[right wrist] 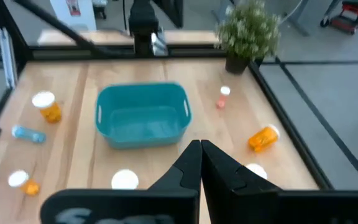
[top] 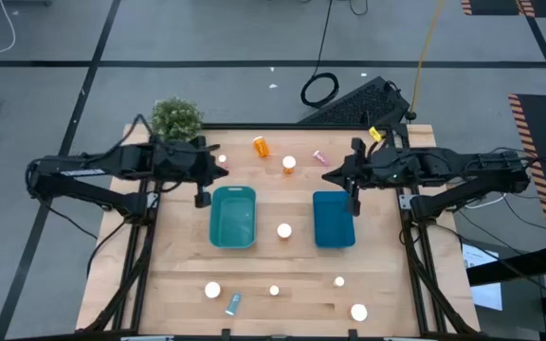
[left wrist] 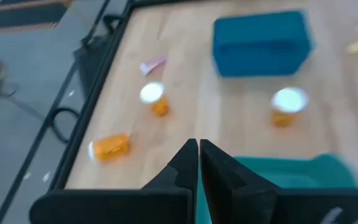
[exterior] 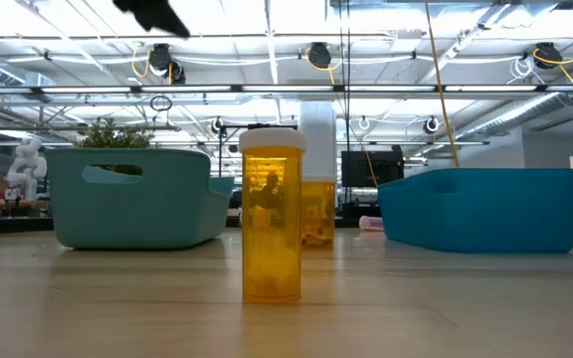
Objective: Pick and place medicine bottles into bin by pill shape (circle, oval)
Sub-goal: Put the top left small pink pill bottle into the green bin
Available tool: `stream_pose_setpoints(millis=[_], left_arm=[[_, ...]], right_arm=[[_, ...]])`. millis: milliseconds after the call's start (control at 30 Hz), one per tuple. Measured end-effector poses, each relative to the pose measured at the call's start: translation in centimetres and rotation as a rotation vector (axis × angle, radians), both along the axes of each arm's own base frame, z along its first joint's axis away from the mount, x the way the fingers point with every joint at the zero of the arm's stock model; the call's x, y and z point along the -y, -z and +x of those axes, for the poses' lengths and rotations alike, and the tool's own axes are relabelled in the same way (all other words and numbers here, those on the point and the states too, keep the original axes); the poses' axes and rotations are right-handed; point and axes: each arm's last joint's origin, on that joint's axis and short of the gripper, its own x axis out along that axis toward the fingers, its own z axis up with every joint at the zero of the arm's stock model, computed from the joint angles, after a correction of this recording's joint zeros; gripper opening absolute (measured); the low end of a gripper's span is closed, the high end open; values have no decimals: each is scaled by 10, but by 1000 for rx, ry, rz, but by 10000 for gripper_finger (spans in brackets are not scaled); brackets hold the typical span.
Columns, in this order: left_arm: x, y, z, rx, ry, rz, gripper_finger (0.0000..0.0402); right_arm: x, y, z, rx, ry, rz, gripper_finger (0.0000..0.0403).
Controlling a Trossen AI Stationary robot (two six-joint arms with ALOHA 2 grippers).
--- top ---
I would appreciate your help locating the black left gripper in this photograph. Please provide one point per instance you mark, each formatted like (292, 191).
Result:
(178, 161)

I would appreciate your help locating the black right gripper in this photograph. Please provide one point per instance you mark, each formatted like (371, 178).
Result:
(387, 168)

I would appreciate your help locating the small white-capped pill bottle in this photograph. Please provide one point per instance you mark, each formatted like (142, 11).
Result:
(223, 160)

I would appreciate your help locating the small pink pill vial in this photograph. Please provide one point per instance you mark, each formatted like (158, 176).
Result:
(321, 157)

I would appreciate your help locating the small white cap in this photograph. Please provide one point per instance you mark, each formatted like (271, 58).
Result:
(274, 290)
(339, 281)

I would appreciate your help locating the small blue pill vial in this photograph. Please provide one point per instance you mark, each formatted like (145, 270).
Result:
(233, 303)

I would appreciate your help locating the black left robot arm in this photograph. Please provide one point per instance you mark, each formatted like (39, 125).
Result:
(88, 166)

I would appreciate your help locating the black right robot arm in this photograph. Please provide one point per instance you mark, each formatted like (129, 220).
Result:
(467, 166)

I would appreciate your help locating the teal plastic bin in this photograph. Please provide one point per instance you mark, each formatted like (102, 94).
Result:
(232, 218)

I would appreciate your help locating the blue plastic bin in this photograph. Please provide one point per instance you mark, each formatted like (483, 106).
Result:
(332, 227)

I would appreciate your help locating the green potted plant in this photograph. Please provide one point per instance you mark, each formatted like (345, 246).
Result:
(176, 118)

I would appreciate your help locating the white paper sheet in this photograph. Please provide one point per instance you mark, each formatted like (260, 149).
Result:
(479, 258)

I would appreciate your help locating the black metal beam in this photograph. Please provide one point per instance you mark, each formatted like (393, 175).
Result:
(515, 267)

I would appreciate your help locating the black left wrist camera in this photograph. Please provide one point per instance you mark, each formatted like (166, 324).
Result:
(203, 196)

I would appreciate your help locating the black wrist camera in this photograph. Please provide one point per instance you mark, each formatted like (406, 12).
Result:
(352, 201)
(203, 196)

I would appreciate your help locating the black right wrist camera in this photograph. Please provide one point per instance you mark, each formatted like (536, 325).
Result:
(352, 201)

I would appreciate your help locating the black metal table frame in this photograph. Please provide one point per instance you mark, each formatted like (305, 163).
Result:
(301, 126)

